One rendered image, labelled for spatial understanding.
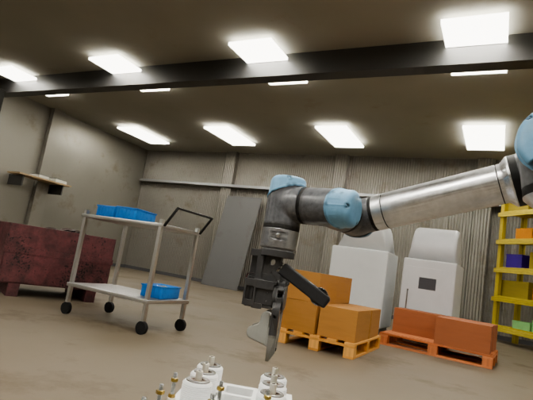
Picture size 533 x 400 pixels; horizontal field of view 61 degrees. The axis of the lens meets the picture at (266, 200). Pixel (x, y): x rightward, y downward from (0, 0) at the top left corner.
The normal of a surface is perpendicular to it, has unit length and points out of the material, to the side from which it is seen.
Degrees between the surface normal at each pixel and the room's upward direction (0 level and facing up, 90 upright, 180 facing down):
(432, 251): 71
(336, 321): 90
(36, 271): 90
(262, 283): 90
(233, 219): 78
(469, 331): 90
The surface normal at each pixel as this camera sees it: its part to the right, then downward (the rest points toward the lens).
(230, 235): -0.40, -0.40
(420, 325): -0.47, -0.20
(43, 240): 0.60, -0.02
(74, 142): 0.88, 0.07
